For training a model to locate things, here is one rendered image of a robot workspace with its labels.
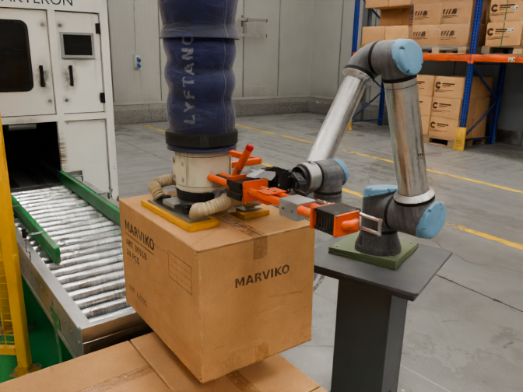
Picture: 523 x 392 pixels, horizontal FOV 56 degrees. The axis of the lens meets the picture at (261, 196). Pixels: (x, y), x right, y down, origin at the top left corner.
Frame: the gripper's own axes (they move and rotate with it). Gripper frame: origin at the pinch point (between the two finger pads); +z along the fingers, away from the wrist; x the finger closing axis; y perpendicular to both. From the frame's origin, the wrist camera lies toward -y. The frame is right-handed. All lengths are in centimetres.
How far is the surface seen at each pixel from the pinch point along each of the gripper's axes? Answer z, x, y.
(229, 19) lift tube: -4.4, 45.6, 17.8
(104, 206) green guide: -20, -58, 187
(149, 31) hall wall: -390, 75, 932
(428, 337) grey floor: -151, -120, 34
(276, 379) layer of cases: -10, -65, -2
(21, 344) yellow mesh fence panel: 44, -103, 130
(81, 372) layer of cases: 41, -65, 38
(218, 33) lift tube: 0.6, 41.4, 16.0
